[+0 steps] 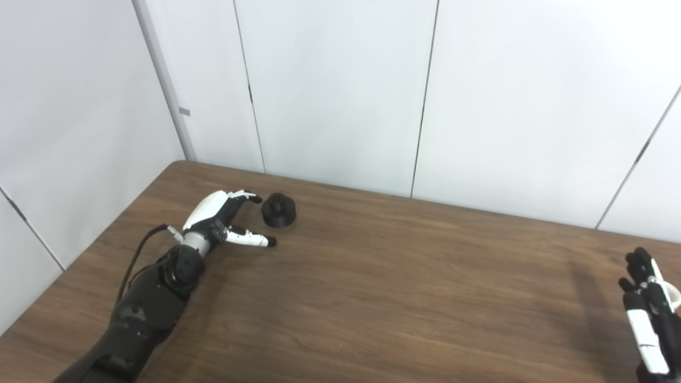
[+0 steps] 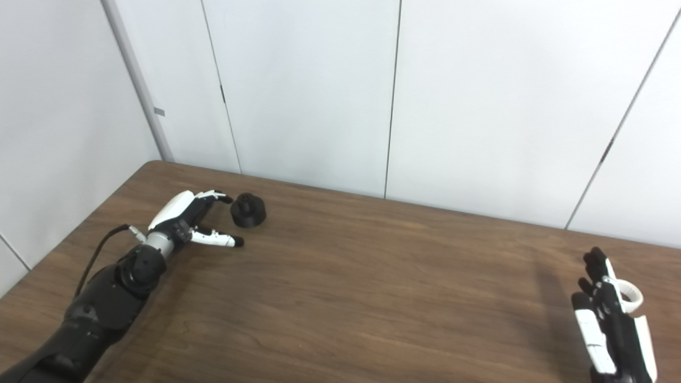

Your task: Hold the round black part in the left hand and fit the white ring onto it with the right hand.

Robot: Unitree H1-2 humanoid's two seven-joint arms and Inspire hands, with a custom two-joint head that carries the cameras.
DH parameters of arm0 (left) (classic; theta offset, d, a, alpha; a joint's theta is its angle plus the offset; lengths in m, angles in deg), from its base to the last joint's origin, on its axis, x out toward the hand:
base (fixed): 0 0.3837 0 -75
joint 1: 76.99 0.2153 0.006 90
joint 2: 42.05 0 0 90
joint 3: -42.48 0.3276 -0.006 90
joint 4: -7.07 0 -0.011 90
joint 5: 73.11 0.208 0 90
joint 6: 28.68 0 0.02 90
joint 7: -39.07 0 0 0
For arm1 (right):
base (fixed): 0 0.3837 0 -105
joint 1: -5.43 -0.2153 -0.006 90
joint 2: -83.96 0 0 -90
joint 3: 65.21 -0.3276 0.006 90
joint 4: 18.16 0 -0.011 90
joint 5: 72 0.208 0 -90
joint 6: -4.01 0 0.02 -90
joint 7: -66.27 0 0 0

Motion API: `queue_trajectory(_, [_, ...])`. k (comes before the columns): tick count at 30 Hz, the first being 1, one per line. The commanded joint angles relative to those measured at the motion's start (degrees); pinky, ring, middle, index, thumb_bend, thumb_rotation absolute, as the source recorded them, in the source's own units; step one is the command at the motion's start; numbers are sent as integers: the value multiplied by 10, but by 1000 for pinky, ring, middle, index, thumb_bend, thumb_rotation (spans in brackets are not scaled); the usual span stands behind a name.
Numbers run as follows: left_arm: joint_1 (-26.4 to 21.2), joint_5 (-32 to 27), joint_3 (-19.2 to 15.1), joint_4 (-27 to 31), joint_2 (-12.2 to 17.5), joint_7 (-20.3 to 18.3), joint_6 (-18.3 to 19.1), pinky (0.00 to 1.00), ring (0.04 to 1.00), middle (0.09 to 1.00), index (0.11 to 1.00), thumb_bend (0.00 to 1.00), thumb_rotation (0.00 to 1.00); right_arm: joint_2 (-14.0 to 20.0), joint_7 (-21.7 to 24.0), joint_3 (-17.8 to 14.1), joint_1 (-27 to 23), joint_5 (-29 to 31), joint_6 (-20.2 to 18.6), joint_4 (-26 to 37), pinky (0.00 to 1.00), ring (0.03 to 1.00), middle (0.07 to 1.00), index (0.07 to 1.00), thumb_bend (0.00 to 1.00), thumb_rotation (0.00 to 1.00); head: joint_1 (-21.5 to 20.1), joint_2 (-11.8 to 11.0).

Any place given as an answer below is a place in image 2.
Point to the grey wall corner post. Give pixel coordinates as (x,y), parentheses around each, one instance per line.
(138,80)

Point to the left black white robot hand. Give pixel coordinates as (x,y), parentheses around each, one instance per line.
(173,210)

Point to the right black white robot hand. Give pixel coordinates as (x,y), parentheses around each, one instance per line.
(620,340)

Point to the round black plastic part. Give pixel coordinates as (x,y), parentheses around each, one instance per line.
(248,213)

